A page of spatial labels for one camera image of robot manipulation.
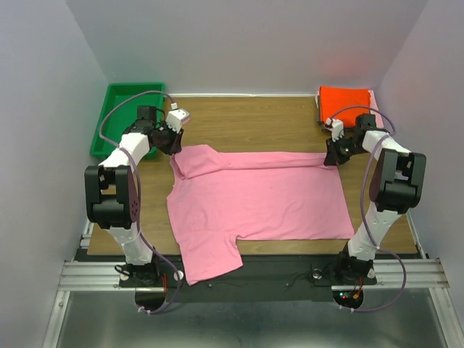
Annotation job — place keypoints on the green plastic tray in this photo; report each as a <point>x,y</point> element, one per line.
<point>124,116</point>

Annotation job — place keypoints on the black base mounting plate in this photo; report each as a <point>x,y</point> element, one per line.
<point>260,279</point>

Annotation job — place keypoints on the folded light pink t shirt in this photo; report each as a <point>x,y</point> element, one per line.
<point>373,104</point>

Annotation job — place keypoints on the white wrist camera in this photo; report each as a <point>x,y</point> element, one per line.
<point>176,118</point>
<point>336,127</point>

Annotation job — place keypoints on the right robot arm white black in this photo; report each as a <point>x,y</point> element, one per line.
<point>393,182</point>

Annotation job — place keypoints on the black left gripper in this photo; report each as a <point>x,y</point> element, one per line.
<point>175,146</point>

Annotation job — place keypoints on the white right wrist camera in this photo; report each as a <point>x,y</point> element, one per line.
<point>336,127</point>

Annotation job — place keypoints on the aluminium frame rail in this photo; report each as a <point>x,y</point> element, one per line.
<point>101,276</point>

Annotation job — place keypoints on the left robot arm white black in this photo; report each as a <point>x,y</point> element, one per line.
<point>113,190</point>

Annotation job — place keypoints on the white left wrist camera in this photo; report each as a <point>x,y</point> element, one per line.
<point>176,118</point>

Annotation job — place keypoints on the folded orange t shirt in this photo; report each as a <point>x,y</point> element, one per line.
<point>332,99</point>

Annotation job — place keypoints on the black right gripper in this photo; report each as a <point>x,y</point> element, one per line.
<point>333,156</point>

